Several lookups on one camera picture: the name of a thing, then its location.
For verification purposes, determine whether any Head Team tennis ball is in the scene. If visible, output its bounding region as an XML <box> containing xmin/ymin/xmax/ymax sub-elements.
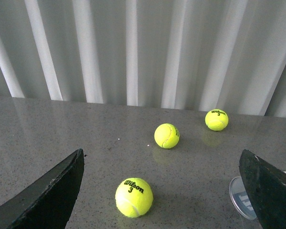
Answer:
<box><xmin>154</xmin><ymin>123</ymin><xmax>180</xmax><ymax>149</ymax></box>

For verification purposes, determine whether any white pleated curtain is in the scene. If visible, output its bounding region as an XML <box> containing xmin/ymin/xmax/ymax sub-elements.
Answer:
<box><xmin>0</xmin><ymin>0</ymin><xmax>286</xmax><ymax>117</ymax></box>

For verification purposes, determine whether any Wilson 3 tennis ball near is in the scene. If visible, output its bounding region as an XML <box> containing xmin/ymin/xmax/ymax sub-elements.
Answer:
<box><xmin>115</xmin><ymin>177</ymin><xmax>153</xmax><ymax>218</ymax></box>

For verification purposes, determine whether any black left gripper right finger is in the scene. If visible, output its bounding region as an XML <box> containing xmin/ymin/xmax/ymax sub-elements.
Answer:
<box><xmin>239</xmin><ymin>150</ymin><xmax>286</xmax><ymax>229</ymax></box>

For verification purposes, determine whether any clear Wilson tennis ball can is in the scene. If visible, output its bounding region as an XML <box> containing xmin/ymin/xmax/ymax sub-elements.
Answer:
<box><xmin>229</xmin><ymin>172</ymin><xmax>286</xmax><ymax>220</ymax></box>

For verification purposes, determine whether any Wilson tennis ball far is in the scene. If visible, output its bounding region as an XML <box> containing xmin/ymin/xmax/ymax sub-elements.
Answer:
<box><xmin>205</xmin><ymin>109</ymin><xmax>229</xmax><ymax>131</ymax></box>

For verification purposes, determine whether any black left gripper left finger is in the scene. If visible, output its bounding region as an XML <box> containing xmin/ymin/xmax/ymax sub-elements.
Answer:
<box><xmin>0</xmin><ymin>149</ymin><xmax>84</xmax><ymax>229</ymax></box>

